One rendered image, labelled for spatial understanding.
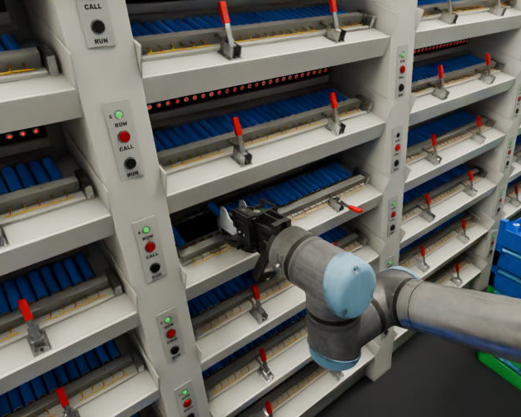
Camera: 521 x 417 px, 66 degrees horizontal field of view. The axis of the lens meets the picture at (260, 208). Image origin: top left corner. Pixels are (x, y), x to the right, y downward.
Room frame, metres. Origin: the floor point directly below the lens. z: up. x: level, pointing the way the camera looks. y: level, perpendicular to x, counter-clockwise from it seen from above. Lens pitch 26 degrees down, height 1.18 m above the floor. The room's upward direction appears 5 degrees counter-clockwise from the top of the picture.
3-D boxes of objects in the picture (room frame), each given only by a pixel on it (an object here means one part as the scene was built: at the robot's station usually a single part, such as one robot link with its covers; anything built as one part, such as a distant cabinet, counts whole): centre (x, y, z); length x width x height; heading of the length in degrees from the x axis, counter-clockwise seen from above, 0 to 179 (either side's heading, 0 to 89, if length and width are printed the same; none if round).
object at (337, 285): (0.53, -0.10, 0.79); 0.12 x 0.09 x 0.10; 35
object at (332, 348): (0.54, -0.11, 0.68); 0.12 x 0.09 x 0.12; 122
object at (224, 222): (0.74, 0.07, 0.81); 0.09 x 0.03 x 0.06; 39
